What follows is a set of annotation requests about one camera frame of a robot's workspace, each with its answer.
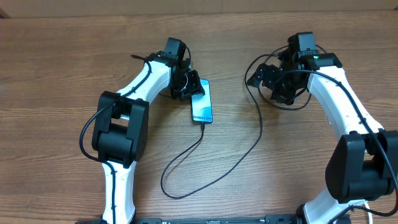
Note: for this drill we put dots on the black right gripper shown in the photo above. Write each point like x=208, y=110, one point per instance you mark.
x=271, y=74

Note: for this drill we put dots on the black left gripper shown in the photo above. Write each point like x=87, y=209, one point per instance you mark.
x=194, y=87

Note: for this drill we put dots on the Samsung Galaxy smartphone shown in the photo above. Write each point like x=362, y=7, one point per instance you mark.
x=201, y=105

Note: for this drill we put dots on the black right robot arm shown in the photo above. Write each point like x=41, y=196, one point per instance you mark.
x=363, y=166

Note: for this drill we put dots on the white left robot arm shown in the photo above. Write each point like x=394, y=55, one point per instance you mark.
x=122, y=123

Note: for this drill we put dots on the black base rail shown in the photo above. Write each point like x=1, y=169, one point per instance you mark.
x=202, y=221

